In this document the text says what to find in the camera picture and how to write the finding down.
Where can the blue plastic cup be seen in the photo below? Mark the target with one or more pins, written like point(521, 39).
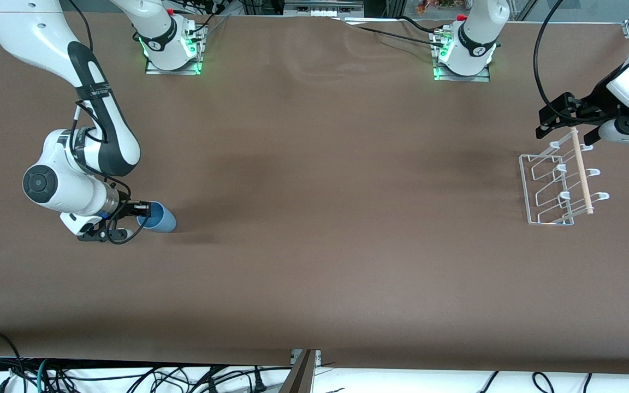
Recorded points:
point(161, 219)

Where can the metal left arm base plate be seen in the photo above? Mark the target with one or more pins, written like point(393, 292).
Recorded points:
point(478, 78)

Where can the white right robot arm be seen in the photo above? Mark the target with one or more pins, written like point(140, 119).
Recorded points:
point(96, 109)

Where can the wooden table beam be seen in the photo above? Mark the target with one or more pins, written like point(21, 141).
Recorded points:
point(299, 376)

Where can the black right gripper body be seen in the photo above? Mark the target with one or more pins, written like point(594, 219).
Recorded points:
point(125, 208)

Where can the brown table cover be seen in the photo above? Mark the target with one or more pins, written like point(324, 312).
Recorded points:
point(314, 218)

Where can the small metal bracket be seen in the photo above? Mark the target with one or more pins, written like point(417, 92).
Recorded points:
point(294, 356)

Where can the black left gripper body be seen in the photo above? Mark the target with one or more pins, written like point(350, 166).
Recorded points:
point(597, 100)

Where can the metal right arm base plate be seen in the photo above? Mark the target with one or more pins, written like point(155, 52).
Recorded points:
point(153, 70)

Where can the wooden rack rod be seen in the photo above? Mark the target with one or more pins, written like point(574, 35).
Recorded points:
point(582, 172)

